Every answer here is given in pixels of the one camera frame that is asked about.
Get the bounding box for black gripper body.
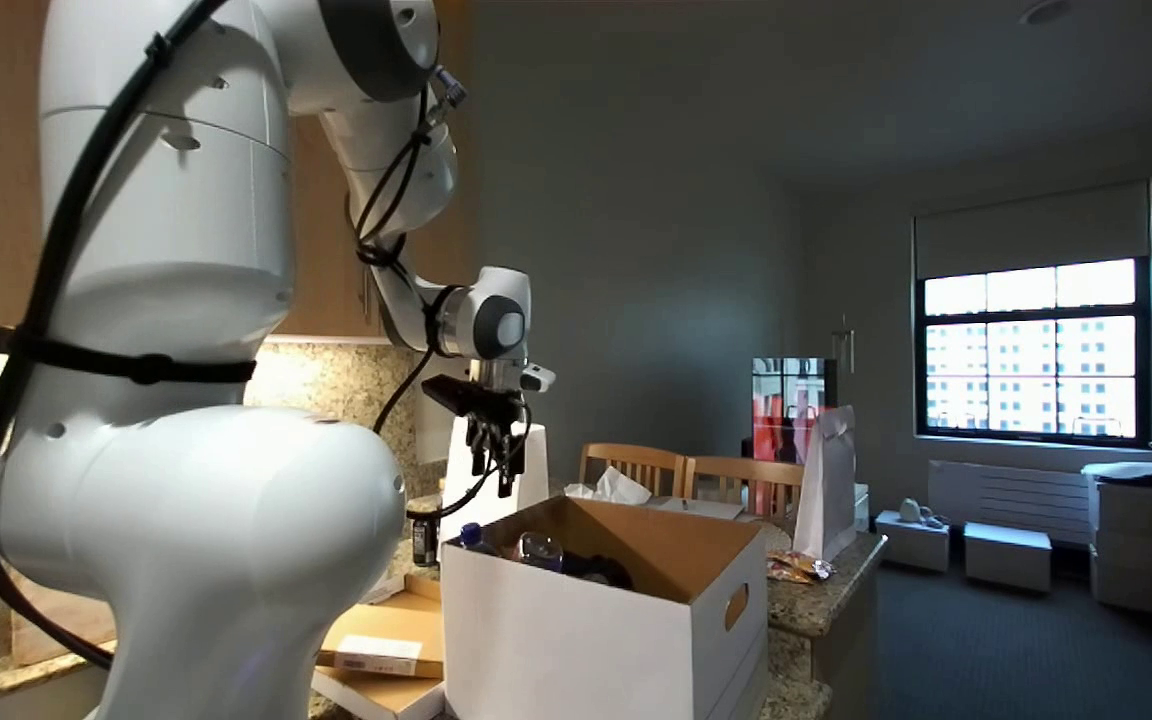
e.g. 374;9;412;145
462;404;537;471

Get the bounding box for small brown cardboard box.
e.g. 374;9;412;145
329;633;429;680

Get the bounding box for big white cardboard box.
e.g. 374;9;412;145
435;495;771;720

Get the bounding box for red and white bottles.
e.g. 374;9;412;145
743;348;846;463

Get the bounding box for dark jar wooden lid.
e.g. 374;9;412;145
405;509;446;571

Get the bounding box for crumpled white paper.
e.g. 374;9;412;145
561;463;655;513

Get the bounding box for wooden chair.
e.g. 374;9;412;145
578;439;690;505
677;451;808;530

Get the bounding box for narrow white paper bag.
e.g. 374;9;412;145
789;402;864;566

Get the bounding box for white ottoman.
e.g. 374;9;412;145
871;500;957;579
961;519;1056;602

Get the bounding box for window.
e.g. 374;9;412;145
914;257;1152;451

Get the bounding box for white window blind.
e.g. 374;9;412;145
905;181;1152;280

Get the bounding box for white cabinet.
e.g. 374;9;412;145
1082;462;1152;622

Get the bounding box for white paper bag with handles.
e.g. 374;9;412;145
435;416;556;547

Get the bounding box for wall radiator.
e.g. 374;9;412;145
924;455;1097;547

